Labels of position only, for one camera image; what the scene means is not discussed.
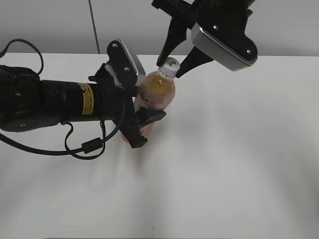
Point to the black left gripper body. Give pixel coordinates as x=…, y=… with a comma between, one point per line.
x=116, y=104

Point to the pink peach tea bottle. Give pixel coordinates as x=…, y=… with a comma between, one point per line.
x=157, y=91

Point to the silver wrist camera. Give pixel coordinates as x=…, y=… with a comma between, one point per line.
x=218, y=51
x=126, y=66

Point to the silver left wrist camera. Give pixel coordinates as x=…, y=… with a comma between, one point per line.
x=126, y=66

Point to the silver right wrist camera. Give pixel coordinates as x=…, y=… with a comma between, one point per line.
x=218, y=51

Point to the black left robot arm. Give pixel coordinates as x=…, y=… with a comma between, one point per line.
x=28, y=103

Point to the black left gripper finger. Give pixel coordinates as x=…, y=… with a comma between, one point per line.
x=131, y=90
x=147, y=116

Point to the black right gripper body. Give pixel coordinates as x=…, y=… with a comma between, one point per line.
x=226, y=20

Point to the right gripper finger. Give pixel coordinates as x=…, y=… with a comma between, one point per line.
x=175, y=36
x=194, y=59

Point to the white bottle cap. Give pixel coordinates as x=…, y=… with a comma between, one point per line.
x=170, y=67

